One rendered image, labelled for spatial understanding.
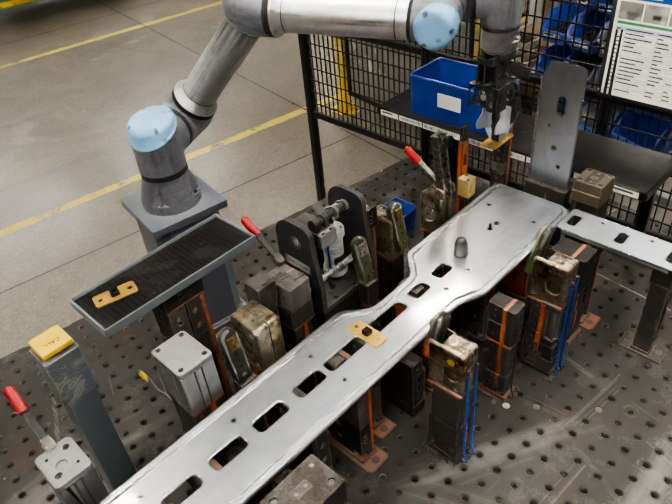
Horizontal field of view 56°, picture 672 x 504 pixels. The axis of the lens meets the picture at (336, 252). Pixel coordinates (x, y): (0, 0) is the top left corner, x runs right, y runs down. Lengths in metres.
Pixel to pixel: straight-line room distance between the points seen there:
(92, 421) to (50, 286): 2.10
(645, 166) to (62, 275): 2.71
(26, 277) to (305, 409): 2.55
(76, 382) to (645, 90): 1.56
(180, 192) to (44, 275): 2.02
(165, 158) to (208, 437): 0.67
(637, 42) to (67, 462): 1.63
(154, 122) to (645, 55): 1.26
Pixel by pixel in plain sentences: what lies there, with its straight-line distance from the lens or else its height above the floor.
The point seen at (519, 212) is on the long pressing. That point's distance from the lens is 1.68.
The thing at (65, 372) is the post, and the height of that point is 1.10.
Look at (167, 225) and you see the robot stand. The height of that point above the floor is 1.10.
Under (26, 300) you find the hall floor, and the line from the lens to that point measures 3.43.
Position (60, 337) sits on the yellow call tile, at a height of 1.16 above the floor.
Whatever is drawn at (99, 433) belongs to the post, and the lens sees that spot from 1.43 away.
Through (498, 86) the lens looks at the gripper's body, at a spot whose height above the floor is 1.41.
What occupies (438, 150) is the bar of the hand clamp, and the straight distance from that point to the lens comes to 1.57.
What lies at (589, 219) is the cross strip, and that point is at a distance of 1.69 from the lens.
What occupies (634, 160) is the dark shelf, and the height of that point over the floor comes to 1.03.
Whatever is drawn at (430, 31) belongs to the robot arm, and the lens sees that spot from 1.17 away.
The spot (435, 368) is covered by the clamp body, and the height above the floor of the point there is 0.97.
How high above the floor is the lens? 1.96
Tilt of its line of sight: 38 degrees down
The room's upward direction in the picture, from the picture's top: 6 degrees counter-clockwise
